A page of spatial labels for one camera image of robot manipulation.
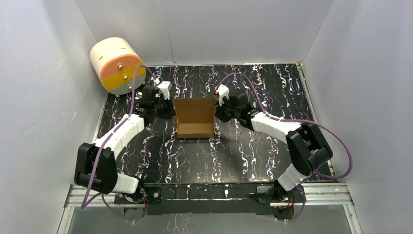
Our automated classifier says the round pastel drawer cabinet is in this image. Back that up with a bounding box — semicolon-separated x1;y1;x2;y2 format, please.
89;37;146;95

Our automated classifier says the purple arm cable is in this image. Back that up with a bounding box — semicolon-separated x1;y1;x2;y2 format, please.
214;72;354;223
80;64;160;223

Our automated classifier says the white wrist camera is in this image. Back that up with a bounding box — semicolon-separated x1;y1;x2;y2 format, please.
214;84;229;106
154;78;172;100

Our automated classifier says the white stapler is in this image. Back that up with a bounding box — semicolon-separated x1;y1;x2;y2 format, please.
134;92;142;101

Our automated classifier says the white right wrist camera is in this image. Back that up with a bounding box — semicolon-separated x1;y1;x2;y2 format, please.
214;84;229;106

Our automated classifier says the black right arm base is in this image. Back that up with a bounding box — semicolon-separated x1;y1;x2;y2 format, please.
249;184;307;223

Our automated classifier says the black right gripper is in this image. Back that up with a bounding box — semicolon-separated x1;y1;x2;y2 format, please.
214;97;240;123

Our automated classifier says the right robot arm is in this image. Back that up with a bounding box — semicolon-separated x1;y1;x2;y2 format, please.
214;85;333;202

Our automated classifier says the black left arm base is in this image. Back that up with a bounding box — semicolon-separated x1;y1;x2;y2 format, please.
114;184;163;221

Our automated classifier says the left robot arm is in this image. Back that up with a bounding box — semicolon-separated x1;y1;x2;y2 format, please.
74;81;175;203

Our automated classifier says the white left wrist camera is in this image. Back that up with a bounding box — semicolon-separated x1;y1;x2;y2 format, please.
154;78;172;100

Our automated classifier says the aluminium front rail frame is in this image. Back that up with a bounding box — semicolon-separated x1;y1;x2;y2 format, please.
58;181;362;234

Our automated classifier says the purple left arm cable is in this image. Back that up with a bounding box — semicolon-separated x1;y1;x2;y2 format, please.
80;64;160;223

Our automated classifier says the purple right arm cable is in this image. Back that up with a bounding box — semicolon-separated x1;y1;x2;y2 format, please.
214;72;354;223

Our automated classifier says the brown cardboard box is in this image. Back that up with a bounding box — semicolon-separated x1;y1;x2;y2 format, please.
173;98;216;138

